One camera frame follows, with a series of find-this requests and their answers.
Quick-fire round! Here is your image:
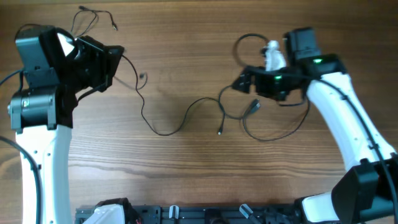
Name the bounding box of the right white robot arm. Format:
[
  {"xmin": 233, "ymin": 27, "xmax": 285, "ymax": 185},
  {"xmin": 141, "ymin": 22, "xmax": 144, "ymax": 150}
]
[{"xmin": 232, "ymin": 27, "xmax": 397, "ymax": 223}]

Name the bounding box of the black usb cable thick plug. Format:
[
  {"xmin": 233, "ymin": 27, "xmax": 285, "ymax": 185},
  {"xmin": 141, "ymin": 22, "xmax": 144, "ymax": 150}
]
[{"xmin": 217, "ymin": 83, "xmax": 312, "ymax": 142}]

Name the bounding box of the thin black cable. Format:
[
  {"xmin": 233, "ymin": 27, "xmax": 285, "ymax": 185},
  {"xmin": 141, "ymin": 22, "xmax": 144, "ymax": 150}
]
[{"xmin": 70, "ymin": 5, "xmax": 119, "ymax": 38}]

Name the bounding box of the black micro usb cable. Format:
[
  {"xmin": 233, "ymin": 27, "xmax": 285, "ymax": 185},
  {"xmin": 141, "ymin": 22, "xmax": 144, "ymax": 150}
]
[{"xmin": 113, "ymin": 54, "xmax": 226, "ymax": 137}]

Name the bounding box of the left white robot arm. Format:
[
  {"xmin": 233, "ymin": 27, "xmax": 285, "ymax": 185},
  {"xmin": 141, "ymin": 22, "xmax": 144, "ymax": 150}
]
[{"xmin": 7, "ymin": 24, "xmax": 124, "ymax": 223}]

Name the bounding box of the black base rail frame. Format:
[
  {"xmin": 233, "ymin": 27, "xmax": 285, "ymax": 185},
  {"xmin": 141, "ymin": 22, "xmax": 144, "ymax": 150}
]
[{"xmin": 74, "ymin": 203, "xmax": 312, "ymax": 224}]

